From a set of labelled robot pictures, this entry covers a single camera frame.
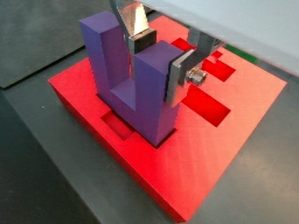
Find purple U-shaped block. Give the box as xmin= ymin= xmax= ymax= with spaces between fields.
xmin=79 ymin=11 xmax=181 ymax=145

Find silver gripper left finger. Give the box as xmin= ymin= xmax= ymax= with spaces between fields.
xmin=109 ymin=0 xmax=156 ymax=75

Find red board with slots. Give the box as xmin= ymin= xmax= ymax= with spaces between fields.
xmin=47 ymin=15 xmax=288 ymax=223

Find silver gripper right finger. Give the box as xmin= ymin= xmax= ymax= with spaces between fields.
xmin=164 ymin=27 xmax=224 ymax=107

